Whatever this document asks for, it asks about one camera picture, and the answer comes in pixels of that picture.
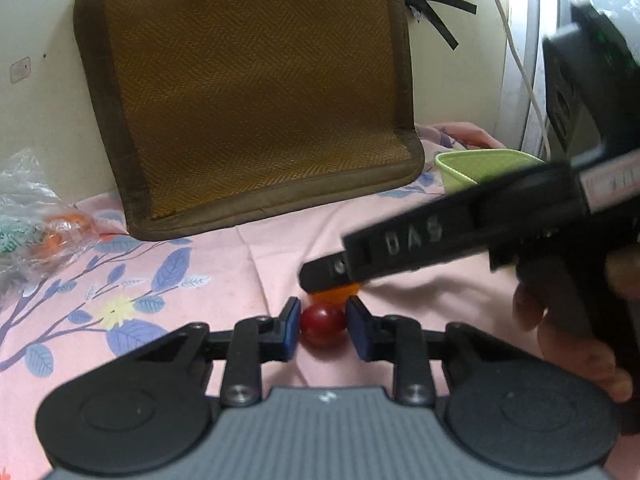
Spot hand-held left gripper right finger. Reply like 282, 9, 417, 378
345, 295, 507, 408

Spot clear wall hook sticker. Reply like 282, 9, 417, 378
10, 56, 32, 84

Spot pink crumpled cloth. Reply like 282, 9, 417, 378
416, 120, 497, 155

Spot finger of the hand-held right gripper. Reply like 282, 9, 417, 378
298, 253, 362, 295

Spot brown woven seat cushion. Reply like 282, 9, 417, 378
72, 0, 426, 242

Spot green plastic basin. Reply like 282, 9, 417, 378
434, 148, 547, 196

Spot window frame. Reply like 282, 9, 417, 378
497, 0, 640, 157

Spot pink printed bedsheet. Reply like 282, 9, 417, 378
0, 122, 551, 480

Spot red cherry tomato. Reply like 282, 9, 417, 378
299, 303, 348, 349

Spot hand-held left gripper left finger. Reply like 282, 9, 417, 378
134, 296, 302, 408

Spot wrapped orange fruit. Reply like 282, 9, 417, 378
42, 210, 99, 259

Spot black tape strips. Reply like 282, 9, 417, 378
399, 0, 477, 51

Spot person's right hand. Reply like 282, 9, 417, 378
512, 247, 640, 404

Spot clear plastic bag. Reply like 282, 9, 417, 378
0, 147, 102, 307

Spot small mandarin orange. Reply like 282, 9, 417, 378
312, 282, 362, 305

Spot white cable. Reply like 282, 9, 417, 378
471, 0, 552, 162

